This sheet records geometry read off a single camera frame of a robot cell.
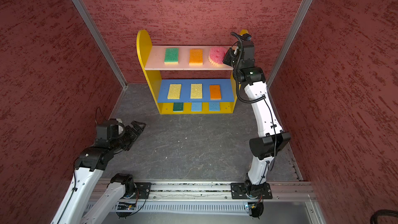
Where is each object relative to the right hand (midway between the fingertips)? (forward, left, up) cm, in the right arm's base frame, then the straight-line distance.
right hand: (226, 55), depth 74 cm
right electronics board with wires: (-59, -12, -46) cm, 75 cm away
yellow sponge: (+2, +30, -28) cm, 41 cm away
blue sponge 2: (0, +4, -42) cm, 42 cm away
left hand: (-28, +42, -24) cm, 57 cm away
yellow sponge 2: (+3, +16, -29) cm, 33 cm away
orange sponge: (+1, +4, -28) cm, 28 cm away
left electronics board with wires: (-57, +52, -47) cm, 90 cm away
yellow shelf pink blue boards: (+25, +23, -38) cm, 51 cm away
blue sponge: (-1, +17, -39) cm, 43 cm away
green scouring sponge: (-1, +30, -40) cm, 50 cm away
